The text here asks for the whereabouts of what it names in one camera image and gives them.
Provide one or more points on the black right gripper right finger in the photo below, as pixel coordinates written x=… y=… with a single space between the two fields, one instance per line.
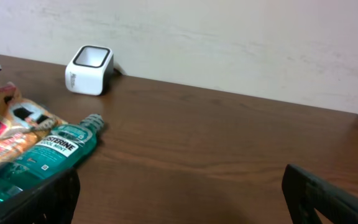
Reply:
x=307 y=195

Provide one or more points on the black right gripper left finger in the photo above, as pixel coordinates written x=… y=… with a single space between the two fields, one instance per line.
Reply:
x=51 y=201

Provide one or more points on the teal mouthwash bottle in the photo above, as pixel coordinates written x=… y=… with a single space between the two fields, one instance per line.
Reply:
x=66 y=146

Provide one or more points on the yellow snack bag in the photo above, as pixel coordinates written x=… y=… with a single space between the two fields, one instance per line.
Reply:
x=23 y=122

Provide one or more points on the white barcode scanner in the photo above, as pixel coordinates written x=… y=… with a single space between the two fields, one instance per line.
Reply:
x=89 y=70

